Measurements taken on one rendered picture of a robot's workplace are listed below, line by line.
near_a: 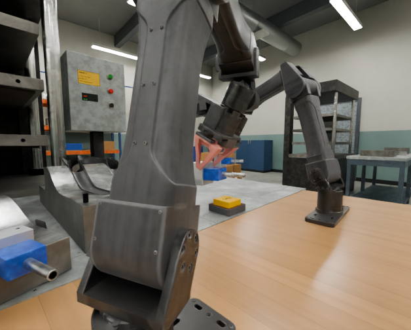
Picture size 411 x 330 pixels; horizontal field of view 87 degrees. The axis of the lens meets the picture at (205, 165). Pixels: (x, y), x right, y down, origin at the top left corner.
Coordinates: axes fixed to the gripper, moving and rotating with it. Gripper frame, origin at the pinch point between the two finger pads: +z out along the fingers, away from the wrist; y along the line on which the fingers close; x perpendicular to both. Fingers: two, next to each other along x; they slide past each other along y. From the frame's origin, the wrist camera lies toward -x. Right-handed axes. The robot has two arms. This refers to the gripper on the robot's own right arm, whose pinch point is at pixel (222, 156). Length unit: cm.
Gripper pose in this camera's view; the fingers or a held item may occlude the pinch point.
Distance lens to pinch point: 97.2
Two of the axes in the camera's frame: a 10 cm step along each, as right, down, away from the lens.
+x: 7.2, 5.2, -4.6
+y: -5.8, 0.8, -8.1
